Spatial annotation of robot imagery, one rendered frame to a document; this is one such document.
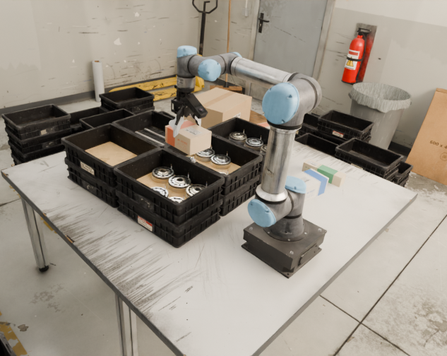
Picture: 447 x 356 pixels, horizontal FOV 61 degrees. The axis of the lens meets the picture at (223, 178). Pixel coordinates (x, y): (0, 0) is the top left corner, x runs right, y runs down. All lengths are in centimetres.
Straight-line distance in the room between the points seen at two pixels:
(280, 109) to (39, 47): 393
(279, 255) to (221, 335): 39
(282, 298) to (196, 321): 33
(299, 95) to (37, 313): 185
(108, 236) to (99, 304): 75
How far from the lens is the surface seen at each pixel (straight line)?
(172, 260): 158
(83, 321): 233
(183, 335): 135
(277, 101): 119
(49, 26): 487
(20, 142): 311
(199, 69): 145
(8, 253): 286
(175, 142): 163
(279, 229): 157
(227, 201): 178
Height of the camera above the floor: 179
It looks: 31 degrees down
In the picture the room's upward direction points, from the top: 5 degrees clockwise
